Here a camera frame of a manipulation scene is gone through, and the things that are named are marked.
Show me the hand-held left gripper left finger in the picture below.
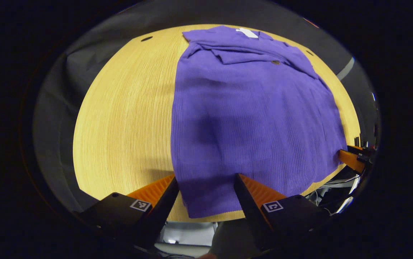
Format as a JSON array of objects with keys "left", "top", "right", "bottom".
[{"left": 81, "top": 174, "right": 180, "bottom": 249}]

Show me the purple ribbed shirt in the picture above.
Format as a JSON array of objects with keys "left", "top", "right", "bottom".
[{"left": 171, "top": 25, "right": 348, "bottom": 219}]

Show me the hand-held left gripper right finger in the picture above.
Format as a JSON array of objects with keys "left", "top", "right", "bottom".
[{"left": 233, "top": 173, "right": 331, "bottom": 250}]

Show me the white metal pole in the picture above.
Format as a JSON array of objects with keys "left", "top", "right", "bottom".
[{"left": 336, "top": 57, "right": 355, "bottom": 81}]

